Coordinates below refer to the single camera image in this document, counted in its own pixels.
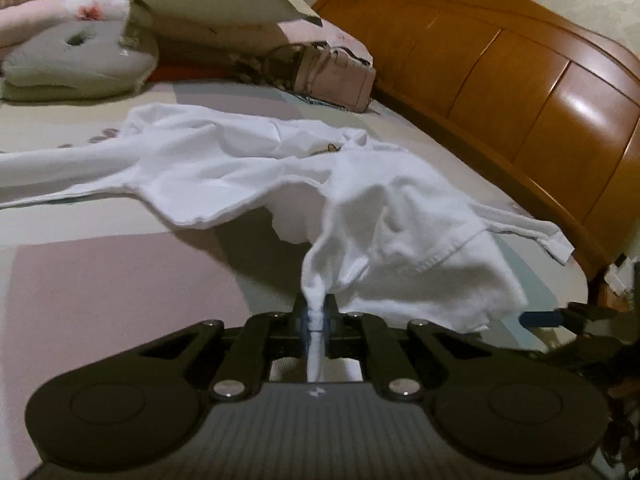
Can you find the pink floral bolster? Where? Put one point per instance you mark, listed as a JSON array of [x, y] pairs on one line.
[[45, 15]]

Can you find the grey donut cushion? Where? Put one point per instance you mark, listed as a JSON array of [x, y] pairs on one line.
[[100, 67]]

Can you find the white plastic bag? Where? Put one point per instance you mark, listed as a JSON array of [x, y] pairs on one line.
[[622, 280]]

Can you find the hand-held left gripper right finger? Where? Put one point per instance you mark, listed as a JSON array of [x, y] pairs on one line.
[[330, 321]]

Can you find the pink floral pillow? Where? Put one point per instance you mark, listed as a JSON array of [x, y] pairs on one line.
[[325, 35]]

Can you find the red cloth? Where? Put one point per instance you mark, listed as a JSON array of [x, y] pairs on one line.
[[185, 72]]

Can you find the wooden headboard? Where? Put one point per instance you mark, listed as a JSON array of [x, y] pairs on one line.
[[500, 80]]

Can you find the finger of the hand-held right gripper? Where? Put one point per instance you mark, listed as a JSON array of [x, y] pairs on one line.
[[542, 318]]

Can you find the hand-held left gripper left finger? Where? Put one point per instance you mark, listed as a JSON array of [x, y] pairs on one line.
[[306, 321]]

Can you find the pink leather handbag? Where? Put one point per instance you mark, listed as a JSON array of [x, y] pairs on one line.
[[335, 82]]

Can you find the white printed t-shirt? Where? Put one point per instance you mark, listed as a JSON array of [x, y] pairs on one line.
[[390, 220]]

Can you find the brown patterned cloth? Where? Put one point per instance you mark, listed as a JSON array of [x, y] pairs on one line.
[[255, 70]]

